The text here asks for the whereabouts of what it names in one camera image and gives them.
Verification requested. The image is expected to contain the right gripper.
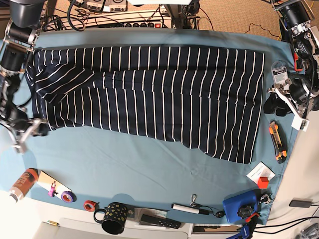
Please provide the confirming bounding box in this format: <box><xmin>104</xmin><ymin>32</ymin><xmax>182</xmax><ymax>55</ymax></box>
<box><xmin>0</xmin><ymin>107</ymin><xmax>50</xmax><ymax>145</ymax></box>

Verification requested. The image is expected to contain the orange black utility knife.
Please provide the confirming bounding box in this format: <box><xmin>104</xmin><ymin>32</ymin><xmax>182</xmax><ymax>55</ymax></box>
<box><xmin>269</xmin><ymin>121</ymin><xmax>287</xmax><ymax>164</ymax></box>

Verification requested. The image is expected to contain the packaged tool blister pack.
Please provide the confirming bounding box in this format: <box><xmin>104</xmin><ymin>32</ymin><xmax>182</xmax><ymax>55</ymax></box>
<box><xmin>271</xmin><ymin>61</ymin><xmax>289</xmax><ymax>85</ymax></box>

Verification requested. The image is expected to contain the red tape roll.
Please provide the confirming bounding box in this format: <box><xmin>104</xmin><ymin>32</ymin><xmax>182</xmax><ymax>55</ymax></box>
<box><xmin>83</xmin><ymin>200</ymin><xmax>97</xmax><ymax>212</ymax></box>

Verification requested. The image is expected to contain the black patterned mug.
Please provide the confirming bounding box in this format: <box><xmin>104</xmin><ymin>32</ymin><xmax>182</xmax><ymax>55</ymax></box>
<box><xmin>93</xmin><ymin>202</ymin><xmax>128</xmax><ymax>235</ymax></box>

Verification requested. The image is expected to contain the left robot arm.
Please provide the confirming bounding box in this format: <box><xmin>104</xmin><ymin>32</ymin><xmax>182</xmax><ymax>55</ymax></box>
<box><xmin>268</xmin><ymin>0</ymin><xmax>319</xmax><ymax>118</ymax></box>

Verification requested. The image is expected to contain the black power strip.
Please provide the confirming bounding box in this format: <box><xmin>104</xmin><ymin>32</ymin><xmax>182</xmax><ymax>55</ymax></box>
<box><xmin>98</xmin><ymin>22</ymin><xmax>162</xmax><ymax>28</ymax></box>

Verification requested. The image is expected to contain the orange drink can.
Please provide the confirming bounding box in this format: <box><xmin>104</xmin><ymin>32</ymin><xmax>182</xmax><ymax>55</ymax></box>
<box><xmin>9</xmin><ymin>168</ymin><xmax>38</xmax><ymax>203</ymax></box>

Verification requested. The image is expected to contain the white black marker pen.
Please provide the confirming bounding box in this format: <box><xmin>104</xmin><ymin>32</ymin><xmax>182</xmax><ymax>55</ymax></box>
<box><xmin>171</xmin><ymin>204</ymin><xmax>210</xmax><ymax>215</ymax></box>

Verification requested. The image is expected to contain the black remote control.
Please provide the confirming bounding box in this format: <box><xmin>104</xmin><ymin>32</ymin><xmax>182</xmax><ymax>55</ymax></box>
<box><xmin>140</xmin><ymin>214</ymin><xmax>181</xmax><ymax>229</ymax></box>

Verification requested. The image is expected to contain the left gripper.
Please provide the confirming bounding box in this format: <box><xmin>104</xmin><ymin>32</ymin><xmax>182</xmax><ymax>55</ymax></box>
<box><xmin>263</xmin><ymin>76</ymin><xmax>319</xmax><ymax>117</ymax></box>

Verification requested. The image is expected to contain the navy white striped t-shirt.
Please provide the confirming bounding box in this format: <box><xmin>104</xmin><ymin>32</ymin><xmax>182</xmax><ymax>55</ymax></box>
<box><xmin>26</xmin><ymin>46</ymin><xmax>265</xmax><ymax>164</ymax></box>

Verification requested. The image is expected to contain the pink small clip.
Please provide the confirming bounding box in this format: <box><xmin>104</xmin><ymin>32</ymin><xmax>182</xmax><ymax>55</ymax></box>
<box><xmin>48</xmin><ymin>181</ymin><xmax>57</xmax><ymax>197</ymax></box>

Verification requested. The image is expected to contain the silver carabiner clip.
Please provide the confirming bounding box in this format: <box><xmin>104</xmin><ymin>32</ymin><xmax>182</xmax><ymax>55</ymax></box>
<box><xmin>190</xmin><ymin>194</ymin><xmax>197</xmax><ymax>208</ymax></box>

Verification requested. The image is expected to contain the blue plastic case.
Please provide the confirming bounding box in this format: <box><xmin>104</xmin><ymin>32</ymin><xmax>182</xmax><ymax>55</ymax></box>
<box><xmin>222</xmin><ymin>190</ymin><xmax>261</xmax><ymax>224</ymax></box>

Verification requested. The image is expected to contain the red cube block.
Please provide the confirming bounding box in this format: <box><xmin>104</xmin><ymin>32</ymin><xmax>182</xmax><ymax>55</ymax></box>
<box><xmin>257</xmin><ymin>177</ymin><xmax>269</xmax><ymax>189</ymax></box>

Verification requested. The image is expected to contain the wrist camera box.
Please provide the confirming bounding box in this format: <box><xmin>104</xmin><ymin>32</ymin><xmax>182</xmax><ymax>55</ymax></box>
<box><xmin>12</xmin><ymin>144</ymin><xmax>27</xmax><ymax>154</ymax></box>
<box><xmin>291</xmin><ymin>116</ymin><xmax>310</xmax><ymax>131</ymax></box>

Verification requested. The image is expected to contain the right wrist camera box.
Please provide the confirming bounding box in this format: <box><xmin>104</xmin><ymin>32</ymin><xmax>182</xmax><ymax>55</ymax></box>
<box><xmin>12</xmin><ymin>144</ymin><xmax>27</xmax><ymax>154</ymax></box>

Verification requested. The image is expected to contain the wooden board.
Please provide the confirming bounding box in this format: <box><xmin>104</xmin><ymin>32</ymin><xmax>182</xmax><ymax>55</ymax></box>
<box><xmin>37</xmin><ymin>171</ymin><xmax>72</xmax><ymax>199</ymax></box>

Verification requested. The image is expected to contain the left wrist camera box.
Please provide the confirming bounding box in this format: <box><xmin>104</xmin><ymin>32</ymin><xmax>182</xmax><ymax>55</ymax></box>
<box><xmin>291</xmin><ymin>116</ymin><xmax>310</xmax><ymax>131</ymax></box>

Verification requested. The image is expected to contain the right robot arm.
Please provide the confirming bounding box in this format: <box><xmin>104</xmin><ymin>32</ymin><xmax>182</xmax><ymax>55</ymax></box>
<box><xmin>0</xmin><ymin>0</ymin><xmax>47</xmax><ymax>153</ymax></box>

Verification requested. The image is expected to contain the blue handled clamp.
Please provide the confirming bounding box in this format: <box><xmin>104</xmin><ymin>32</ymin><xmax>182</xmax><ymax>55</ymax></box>
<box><xmin>227</xmin><ymin>213</ymin><xmax>260</xmax><ymax>239</ymax></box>

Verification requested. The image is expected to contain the purple tape roll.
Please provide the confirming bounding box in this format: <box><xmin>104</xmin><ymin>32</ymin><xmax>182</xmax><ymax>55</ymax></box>
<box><xmin>61</xmin><ymin>191</ymin><xmax>76</xmax><ymax>203</ymax></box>

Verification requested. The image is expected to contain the white paper card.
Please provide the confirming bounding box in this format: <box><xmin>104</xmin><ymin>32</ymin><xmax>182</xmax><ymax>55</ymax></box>
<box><xmin>246</xmin><ymin>162</ymin><xmax>276</xmax><ymax>185</ymax></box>

